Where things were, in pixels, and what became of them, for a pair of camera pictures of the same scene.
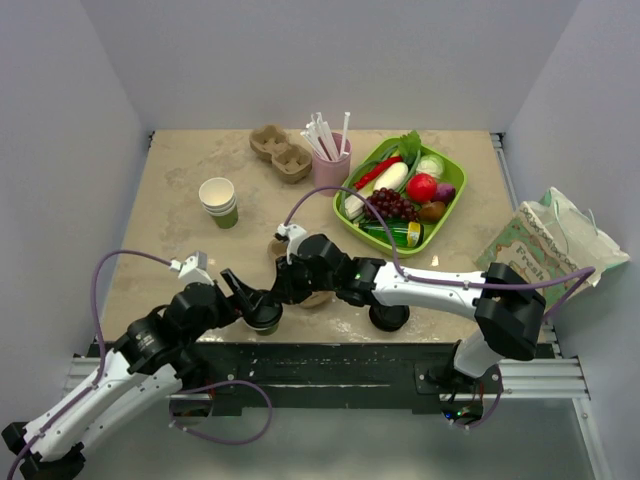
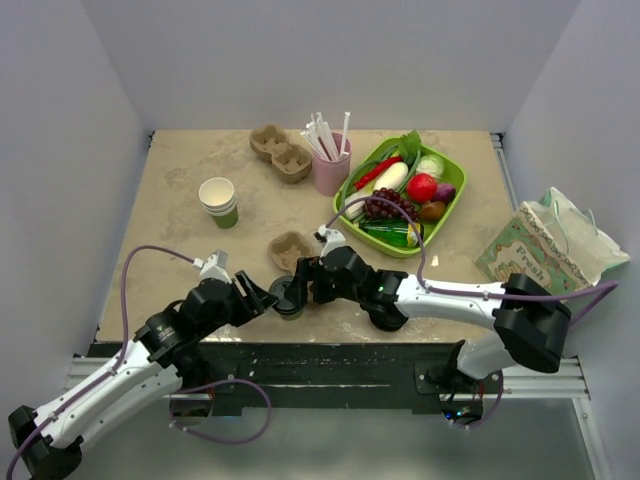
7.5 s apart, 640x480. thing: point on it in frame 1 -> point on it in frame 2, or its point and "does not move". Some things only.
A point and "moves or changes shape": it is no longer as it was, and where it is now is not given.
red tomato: (421, 187) does not move
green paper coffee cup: (267, 331) -> (292, 317)
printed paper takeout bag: (552, 237) does not move
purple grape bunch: (389, 203) does not move
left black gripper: (247, 295) does not move
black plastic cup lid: (265, 315) moves or changes shape
